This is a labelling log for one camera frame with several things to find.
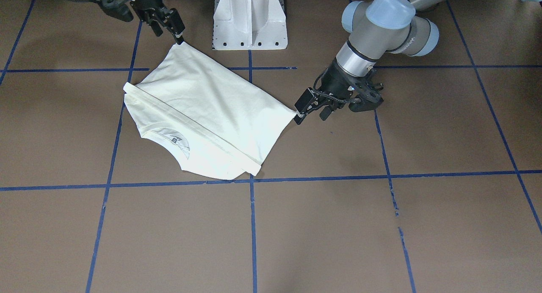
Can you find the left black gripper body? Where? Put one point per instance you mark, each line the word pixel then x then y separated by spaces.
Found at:
pixel 337 80

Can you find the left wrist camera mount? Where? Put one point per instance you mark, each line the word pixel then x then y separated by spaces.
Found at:
pixel 368 96

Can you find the cream long-sleeve cat shirt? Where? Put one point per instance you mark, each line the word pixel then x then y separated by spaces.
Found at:
pixel 214 122

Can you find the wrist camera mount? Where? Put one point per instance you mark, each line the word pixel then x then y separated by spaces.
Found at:
pixel 117 9
pixel 368 96

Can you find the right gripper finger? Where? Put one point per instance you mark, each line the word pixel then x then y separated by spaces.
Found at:
pixel 173 22
pixel 178 38

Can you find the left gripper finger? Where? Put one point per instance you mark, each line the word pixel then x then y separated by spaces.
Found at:
pixel 306 102
pixel 302 114

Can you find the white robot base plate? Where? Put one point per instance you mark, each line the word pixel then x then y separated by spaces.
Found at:
pixel 249 25

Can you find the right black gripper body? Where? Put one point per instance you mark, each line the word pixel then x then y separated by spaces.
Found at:
pixel 148 1

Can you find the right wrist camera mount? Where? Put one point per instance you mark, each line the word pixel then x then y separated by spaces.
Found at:
pixel 117 9

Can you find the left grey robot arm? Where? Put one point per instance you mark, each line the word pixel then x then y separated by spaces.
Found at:
pixel 375 28

